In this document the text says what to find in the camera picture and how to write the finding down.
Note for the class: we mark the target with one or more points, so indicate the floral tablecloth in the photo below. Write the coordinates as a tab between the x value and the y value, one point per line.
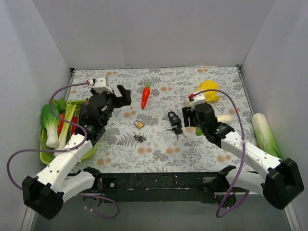
118	151

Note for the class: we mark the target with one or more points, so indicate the orange toy carrot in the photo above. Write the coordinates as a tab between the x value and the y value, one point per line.
145	94

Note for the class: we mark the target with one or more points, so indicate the black key bunch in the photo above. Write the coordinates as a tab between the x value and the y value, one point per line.
177	130

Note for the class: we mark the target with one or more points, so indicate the black padlock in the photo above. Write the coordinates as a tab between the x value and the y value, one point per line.
173	118

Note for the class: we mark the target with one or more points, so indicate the large green napa cabbage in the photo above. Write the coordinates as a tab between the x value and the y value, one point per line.
264	135

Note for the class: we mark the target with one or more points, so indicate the purple eggplant toy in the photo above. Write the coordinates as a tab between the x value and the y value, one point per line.
83	110

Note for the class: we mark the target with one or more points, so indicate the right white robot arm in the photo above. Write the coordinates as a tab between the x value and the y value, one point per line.
279	181

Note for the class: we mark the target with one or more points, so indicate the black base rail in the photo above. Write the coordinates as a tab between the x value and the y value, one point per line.
155	187

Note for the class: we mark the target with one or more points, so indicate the celery stalk toy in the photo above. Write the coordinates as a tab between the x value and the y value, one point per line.
69	114

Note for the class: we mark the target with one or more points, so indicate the red chili pepper toy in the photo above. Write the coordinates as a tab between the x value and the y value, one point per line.
75	121

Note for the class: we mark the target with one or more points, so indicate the green leafy lettuce toy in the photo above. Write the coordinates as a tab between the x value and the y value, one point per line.
59	106

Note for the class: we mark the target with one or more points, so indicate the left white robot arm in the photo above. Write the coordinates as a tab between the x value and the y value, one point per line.
49	189

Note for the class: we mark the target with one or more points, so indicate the small brass padlock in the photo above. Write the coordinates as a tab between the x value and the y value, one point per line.
138	124

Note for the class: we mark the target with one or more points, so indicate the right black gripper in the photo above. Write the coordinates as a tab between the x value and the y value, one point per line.
189	115

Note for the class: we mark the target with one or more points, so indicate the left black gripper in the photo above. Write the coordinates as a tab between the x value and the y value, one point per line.
118	99

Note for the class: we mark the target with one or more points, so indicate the bok choy toy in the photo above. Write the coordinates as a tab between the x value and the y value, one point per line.
50	122

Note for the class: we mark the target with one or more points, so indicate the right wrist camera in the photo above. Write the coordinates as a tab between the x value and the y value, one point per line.
192	100

